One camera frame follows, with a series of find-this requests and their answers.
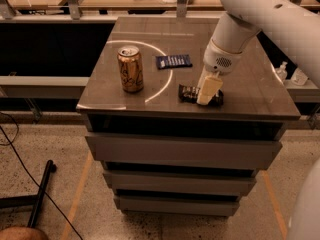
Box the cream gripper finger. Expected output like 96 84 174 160
197 66 211 89
197 73 223 105

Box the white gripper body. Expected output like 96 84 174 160
203 40 242 74

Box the black chocolate rxbar wrapper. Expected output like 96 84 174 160
178 85 224 107

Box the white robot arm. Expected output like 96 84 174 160
197 0 320 240

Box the blue snack bar wrapper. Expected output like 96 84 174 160
156 55 192 70

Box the clear sanitizer bottle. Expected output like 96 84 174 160
275 61 287 82

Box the gold soda can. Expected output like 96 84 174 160
117 45 144 93

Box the grey drawer cabinet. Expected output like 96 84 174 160
77 17 300 216

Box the black chair base leg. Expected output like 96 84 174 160
0 160 56 228

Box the brown round object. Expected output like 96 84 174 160
0 227 49 240

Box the black floor cable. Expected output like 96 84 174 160
0 111 84 240

